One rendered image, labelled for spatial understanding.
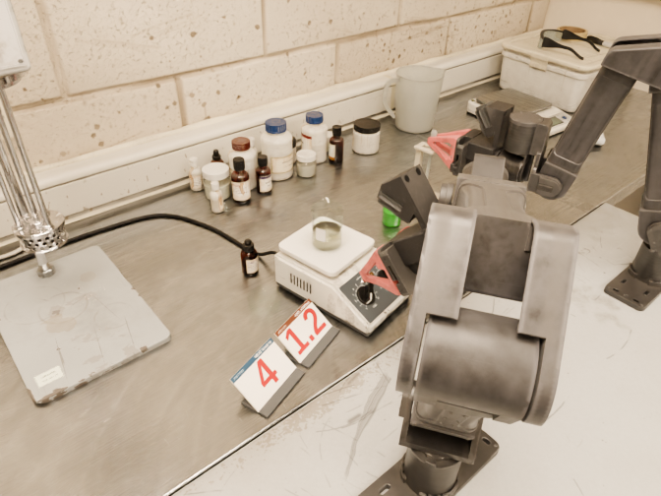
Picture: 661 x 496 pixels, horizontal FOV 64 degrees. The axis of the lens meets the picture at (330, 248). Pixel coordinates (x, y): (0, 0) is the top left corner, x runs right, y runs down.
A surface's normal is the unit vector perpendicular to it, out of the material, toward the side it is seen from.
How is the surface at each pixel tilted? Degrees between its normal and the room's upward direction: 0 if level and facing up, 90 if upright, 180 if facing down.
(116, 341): 0
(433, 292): 44
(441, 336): 29
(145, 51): 90
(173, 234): 0
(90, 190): 90
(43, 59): 90
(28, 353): 0
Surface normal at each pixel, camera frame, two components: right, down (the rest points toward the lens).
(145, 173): 0.65, 0.47
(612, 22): -0.76, 0.37
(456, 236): -0.18, -0.19
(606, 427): 0.03, -0.80
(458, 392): -0.28, 0.58
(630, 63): -0.50, 0.50
